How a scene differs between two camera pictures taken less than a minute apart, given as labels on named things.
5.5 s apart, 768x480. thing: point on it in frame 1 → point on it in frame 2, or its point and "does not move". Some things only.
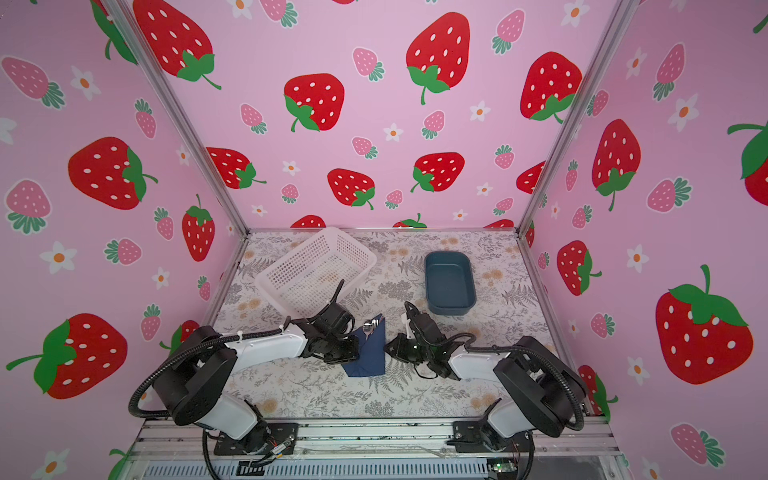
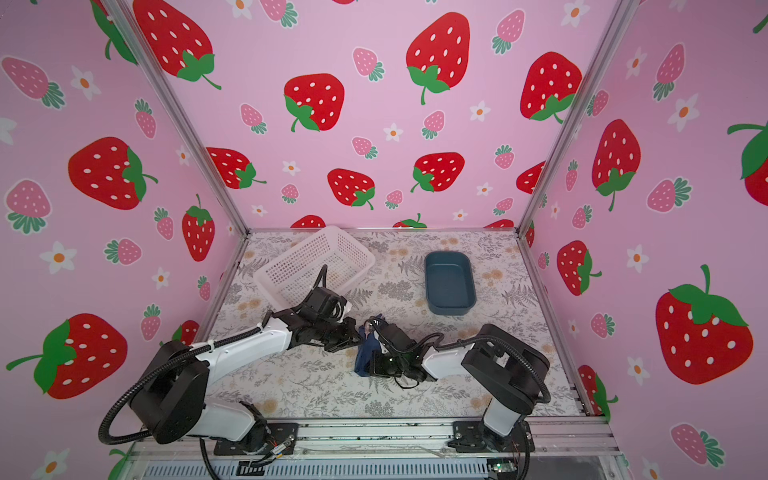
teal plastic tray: [450, 282] does not move
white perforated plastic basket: [305, 279] does not move
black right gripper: [397, 349] → [376, 370]
